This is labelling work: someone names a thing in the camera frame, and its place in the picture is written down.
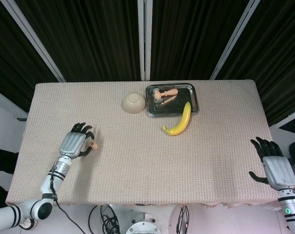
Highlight yellow toy banana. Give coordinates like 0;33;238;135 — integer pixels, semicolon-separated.
162;101;192;137

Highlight shiny metal tray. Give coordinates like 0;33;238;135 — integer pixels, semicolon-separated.
145;83;199;118

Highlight black cable loop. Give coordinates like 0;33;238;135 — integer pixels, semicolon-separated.
88;205;99;234

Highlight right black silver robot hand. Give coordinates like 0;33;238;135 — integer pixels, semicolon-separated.
249;136;295;191

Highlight silver robot torso flange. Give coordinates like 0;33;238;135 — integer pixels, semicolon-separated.
125;213;160;234

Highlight person in black clothes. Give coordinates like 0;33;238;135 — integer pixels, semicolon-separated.
0;143;19;208

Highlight beige woven tablecloth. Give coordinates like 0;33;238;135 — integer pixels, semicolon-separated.
5;79;281;210

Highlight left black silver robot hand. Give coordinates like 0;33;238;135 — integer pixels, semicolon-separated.
58;122;96;159

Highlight black pleated curtain panel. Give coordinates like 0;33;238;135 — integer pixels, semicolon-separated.
0;0;60;113
150;0;248;81
215;0;295;127
15;0;141;82

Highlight red and black cables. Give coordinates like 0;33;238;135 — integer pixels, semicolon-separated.
176;205;191;234

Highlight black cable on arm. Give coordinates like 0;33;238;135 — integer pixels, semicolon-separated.
48;168;77;234

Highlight white frame post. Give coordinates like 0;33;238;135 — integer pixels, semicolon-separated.
0;0;66;83
137;0;153;81
209;0;260;80

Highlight white frame base bar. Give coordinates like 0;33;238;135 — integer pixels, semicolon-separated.
269;108;295;129

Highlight white sneaker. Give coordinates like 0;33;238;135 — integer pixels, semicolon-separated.
19;218;38;231

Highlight beige upturned bowl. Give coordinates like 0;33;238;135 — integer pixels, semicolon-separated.
120;91;146;115

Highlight black coiled cable bundle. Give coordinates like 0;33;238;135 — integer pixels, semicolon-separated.
99;204;120;234

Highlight wooden toy hammer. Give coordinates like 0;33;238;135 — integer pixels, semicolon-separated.
153;87;179;103

